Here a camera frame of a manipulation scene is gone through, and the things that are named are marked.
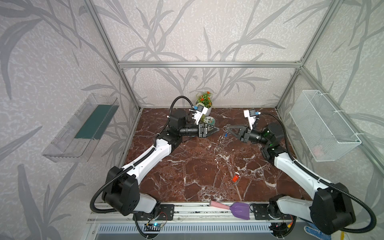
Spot red key tag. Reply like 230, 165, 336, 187
232, 173, 241, 183

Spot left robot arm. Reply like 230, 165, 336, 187
90, 96, 219, 218

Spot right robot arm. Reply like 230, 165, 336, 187
224, 110, 377, 235

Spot potted plant orange flowers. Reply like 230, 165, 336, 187
196, 91, 213, 117

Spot green circuit board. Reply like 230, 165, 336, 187
145, 223, 166, 232

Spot blue white work glove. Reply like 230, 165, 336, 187
304, 223, 332, 240

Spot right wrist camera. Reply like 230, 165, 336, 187
244, 110, 261, 130

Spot purple scoop pink handle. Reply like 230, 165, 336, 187
210, 201, 250, 220

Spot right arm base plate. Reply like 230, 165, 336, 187
250, 203, 293, 222

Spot white wire basket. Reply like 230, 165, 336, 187
290, 90, 362, 162

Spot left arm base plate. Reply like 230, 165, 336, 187
134, 204, 175, 221

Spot clear plastic wall shelf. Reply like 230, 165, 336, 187
42, 94, 120, 163

